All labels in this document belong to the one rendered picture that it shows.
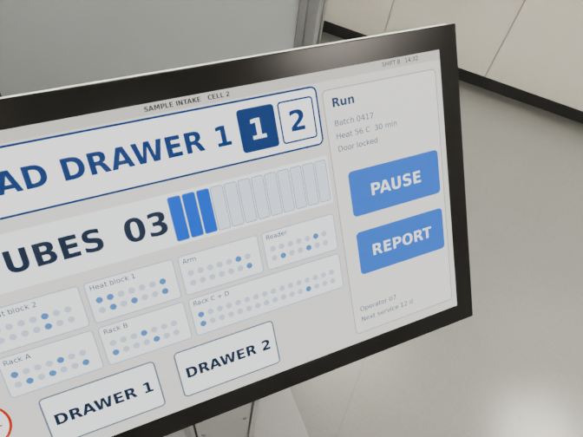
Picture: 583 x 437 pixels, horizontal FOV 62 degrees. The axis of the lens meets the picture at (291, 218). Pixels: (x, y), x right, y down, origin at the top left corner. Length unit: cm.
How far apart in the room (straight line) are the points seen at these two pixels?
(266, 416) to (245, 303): 101
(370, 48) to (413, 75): 5
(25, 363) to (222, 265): 17
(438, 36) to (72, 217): 35
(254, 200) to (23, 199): 18
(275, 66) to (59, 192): 20
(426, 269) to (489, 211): 153
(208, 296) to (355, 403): 113
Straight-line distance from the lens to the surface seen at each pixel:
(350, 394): 154
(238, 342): 46
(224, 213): 42
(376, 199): 47
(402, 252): 50
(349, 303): 49
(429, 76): 49
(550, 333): 187
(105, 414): 47
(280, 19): 98
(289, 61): 42
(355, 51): 45
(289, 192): 43
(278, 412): 145
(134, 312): 43
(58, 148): 40
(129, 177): 40
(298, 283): 46
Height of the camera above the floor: 145
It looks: 54 degrees down
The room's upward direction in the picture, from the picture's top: 10 degrees clockwise
